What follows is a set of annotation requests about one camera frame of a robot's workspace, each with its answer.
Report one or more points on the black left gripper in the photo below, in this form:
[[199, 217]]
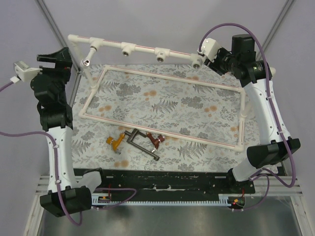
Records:
[[56, 68]]

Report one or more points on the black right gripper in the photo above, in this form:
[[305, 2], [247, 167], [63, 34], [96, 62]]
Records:
[[214, 65]]

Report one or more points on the white water faucet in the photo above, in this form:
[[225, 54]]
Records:
[[86, 61]]

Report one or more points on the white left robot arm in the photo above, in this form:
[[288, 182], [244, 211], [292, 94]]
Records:
[[65, 195]]

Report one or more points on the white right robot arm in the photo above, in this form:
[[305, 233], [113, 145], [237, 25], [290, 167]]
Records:
[[276, 142]]

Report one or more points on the orange water faucet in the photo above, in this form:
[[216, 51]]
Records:
[[115, 143]]

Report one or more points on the brown water faucet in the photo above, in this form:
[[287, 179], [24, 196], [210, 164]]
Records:
[[155, 141]]

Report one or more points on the floral pattern mat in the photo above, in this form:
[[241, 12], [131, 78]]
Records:
[[182, 108]]

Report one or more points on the dark grey metal faucet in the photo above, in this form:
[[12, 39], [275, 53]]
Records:
[[140, 141]]

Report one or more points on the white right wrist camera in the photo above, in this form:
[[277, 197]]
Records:
[[209, 48]]

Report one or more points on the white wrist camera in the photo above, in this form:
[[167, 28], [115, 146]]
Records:
[[209, 48], [24, 72]]

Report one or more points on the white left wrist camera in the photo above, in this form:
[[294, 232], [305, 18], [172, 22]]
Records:
[[24, 72]]

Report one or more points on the white slotted cable duct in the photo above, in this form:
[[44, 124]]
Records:
[[102, 200]]

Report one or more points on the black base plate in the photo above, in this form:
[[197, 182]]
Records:
[[171, 186]]

